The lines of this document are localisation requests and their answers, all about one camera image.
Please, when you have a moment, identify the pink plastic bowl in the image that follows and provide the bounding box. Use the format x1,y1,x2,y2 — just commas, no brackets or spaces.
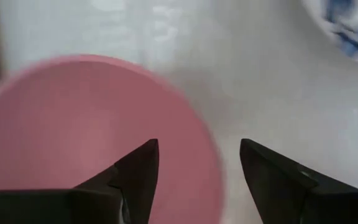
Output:
0,54,225,224

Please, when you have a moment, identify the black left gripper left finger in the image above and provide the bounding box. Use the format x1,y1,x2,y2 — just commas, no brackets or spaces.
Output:
0,139,160,224

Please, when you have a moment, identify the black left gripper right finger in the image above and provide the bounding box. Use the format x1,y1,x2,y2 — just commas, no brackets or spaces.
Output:
239,138,358,224

